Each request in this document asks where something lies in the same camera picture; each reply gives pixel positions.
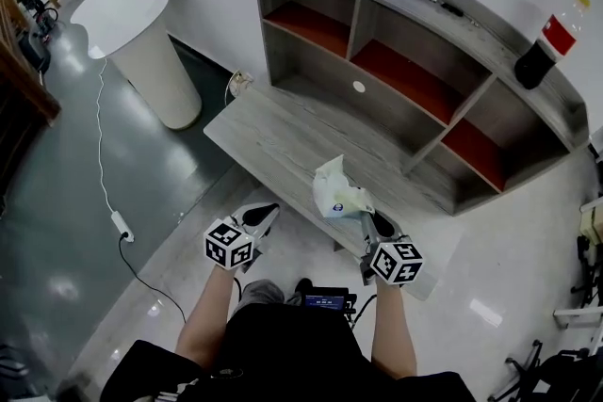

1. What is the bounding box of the black office chair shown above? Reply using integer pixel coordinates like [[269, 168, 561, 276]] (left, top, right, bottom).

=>
[[489, 341, 603, 402], [572, 234, 603, 307]]

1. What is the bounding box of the white metal frame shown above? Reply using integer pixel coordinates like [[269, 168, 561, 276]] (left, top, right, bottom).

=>
[[553, 305, 603, 330]]

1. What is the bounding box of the person's right forearm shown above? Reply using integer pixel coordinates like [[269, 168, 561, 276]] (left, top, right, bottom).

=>
[[369, 280, 418, 380]]

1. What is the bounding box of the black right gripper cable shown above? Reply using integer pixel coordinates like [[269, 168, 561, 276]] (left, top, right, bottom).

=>
[[350, 294, 378, 330]]

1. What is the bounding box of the coiled wire bundle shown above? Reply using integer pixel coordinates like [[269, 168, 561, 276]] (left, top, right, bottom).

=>
[[224, 69, 255, 107]]

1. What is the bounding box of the person's black shirt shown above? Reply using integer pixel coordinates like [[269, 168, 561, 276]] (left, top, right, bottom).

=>
[[98, 300, 477, 402]]

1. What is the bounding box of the black floor cable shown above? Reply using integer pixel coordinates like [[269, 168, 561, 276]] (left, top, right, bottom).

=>
[[117, 237, 187, 324]]

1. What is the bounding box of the black pen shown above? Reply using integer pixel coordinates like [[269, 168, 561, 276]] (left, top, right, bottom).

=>
[[426, 0, 481, 24]]

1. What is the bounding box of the white pedestal table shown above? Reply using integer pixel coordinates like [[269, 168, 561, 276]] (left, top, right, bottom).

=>
[[69, 0, 204, 132]]

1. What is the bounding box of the white tissues pack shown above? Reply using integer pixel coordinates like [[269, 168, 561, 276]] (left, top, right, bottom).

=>
[[312, 153, 376, 220]]

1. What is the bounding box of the white power strip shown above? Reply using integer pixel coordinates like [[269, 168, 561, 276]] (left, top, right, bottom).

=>
[[110, 211, 136, 245]]

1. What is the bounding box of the person's left forearm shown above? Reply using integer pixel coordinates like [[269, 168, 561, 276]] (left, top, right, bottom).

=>
[[173, 265, 236, 373]]

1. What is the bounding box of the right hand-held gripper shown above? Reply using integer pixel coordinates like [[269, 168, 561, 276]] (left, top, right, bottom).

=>
[[359, 210, 425, 287]]

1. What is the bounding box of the person's left leg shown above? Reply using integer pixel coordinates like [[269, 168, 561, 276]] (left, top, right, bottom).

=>
[[233, 279, 302, 316]]

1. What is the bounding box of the cola bottle with red label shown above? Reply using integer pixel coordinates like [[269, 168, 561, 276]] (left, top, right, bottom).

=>
[[513, 0, 593, 90]]

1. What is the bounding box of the grey wooden desk with shelves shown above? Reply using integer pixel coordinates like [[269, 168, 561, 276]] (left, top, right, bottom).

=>
[[202, 0, 590, 302]]

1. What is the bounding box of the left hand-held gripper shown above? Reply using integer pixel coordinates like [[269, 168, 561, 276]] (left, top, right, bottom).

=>
[[203, 201, 281, 274]]

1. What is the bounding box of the white power cable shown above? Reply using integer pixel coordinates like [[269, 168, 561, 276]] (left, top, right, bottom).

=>
[[96, 58, 119, 216]]

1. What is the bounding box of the black chest-mounted screen device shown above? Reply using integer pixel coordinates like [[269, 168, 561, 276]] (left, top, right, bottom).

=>
[[303, 286, 357, 313]]

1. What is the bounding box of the dark brown wooden furniture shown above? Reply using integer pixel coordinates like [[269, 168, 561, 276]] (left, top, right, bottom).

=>
[[0, 0, 62, 213]]

